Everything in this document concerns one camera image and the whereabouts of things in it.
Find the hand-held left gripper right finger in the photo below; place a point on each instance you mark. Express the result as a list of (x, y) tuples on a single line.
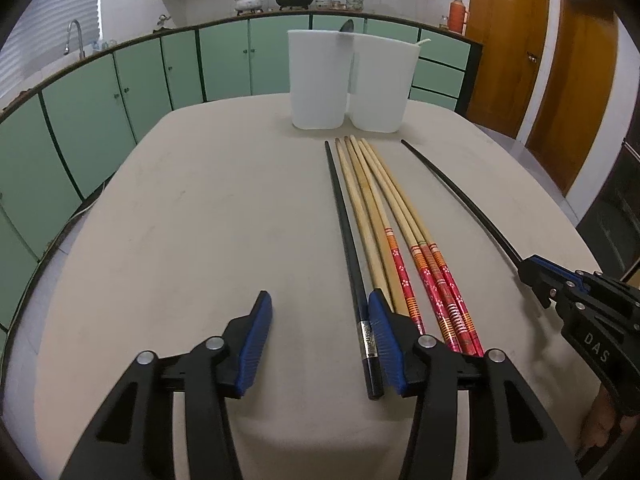
[(387, 340)]

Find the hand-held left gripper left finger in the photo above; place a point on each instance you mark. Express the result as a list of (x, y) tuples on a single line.
[(255, 345)]

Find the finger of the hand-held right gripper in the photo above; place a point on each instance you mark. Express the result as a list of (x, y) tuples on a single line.
[(542, 262), (537, 280)]

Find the red patterned wooden chopstick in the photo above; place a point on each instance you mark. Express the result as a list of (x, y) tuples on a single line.
[(435, 300), (459, 300), (400, 270), (447, 300)]

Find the thin black chopstick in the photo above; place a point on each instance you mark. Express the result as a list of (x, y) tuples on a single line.
[(475, 210)]

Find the black chopstick with silver band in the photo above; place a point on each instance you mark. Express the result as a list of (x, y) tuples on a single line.
[(350, 260)]

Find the white plastic container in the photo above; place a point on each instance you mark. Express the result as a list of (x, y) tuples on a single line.
[(317, 80), (382, 85)]

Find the person's right hand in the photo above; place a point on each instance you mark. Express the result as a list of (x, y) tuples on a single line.
[(597, 422)]

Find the black oven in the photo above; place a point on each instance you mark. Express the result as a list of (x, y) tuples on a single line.
[(615, 210)]

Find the brown wooden door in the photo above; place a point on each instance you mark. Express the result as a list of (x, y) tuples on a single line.
[(575, 90), (505, 50)]

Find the small glass jar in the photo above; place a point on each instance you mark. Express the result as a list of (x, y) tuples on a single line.
[(443, 22)]

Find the red thermos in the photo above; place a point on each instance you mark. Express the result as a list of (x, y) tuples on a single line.
[(457, 16)]

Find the green base kitchen cabinets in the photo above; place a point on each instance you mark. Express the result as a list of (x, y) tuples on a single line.
[(75, 110)]

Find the black spoon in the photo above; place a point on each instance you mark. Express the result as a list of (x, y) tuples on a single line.
[(347, 26)]

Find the small metal kettle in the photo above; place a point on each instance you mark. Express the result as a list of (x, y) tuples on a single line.
[(165, 22)]

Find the stack of bowls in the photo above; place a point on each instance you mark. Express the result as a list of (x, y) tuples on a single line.
[(324, 1)]

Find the white cooking pot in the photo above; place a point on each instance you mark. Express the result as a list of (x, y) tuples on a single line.
[(248, 2)]

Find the chrome faucet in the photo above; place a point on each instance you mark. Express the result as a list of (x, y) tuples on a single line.
[(75, 24)]

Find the white window blinds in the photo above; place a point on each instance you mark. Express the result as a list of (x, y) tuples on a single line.
[(55, 25)]

